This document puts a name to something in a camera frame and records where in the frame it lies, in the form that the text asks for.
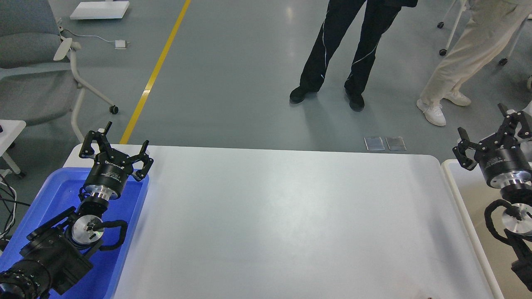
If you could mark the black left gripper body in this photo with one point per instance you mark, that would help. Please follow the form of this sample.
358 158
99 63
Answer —
109 175

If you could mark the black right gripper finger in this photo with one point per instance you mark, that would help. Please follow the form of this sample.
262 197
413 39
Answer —
515 123
470 154

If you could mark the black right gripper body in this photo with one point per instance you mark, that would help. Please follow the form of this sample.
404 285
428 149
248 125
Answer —
503 165

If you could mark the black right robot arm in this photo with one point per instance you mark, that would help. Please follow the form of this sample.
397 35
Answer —
509 220

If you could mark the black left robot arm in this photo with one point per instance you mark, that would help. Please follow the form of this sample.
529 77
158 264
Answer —
58 252

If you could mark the white plastic bin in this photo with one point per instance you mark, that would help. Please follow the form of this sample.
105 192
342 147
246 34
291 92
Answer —
472 196

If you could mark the right metal floor plate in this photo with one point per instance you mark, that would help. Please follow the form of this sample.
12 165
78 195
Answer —
395 143

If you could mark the metal floor plate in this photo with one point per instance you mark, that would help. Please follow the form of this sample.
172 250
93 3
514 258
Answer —
374 143
395 143

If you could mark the white rolling chair base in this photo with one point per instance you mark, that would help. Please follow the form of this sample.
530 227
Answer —
453 16

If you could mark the white side table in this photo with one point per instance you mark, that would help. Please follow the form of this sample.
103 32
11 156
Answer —
10 130

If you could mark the grey office chair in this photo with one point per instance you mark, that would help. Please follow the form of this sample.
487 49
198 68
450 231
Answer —
40 81

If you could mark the left metal floor plate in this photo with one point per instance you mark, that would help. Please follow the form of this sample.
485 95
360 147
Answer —
374 143

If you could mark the person in beige trousers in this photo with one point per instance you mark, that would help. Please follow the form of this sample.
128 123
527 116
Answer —
490 28

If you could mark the white flat floor box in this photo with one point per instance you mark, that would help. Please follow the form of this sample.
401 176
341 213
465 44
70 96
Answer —
100 10

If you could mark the person in black trousers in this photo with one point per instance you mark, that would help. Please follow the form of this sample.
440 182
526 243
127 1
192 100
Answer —
378 17

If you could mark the white power adapter with cable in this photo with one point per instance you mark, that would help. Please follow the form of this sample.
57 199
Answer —
117 43

